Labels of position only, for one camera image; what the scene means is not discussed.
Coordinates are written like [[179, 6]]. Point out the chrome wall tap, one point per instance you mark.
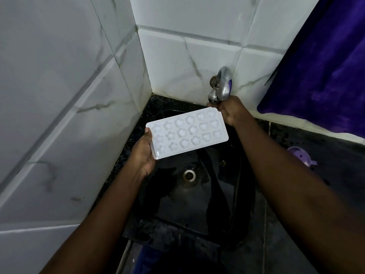
[[223, 82]]

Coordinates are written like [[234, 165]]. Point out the purple plastic cup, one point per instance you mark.
[[300, 155]]

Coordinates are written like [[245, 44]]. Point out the person's left thumb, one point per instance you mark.
[[148, 137]]

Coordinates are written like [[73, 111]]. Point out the person's right hand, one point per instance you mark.
[[235, 111]]

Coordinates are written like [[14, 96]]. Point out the white ice cube tray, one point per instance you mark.
[[188, 132]]

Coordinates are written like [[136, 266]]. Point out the black sink basin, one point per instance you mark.
[[196, 202]]

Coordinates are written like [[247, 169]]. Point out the person's right fingers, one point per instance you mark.
[[221, 108]]

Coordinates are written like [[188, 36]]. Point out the metal sink drain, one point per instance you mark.
[[189, 175]]

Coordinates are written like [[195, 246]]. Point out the person's right forearm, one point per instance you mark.
[[290, 196]]

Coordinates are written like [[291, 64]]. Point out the purple towel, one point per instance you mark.
[[322, 68]]

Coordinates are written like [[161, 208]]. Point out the person's left forearm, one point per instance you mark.
[[99, 225]]

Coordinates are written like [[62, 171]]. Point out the person's left hand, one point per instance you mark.
[[141, 156]]

